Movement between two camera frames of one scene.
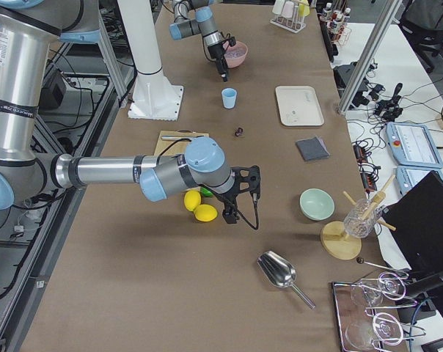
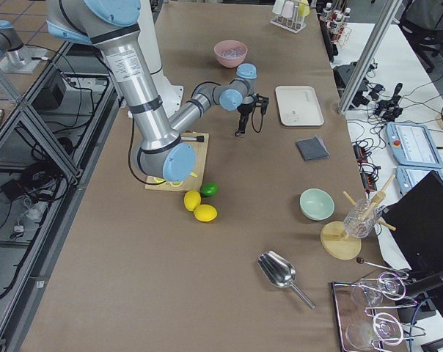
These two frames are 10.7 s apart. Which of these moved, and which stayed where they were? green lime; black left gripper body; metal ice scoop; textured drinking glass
Moved: black left gripper body
Stayed: textured drinking glass; green lime; metal ice scoop
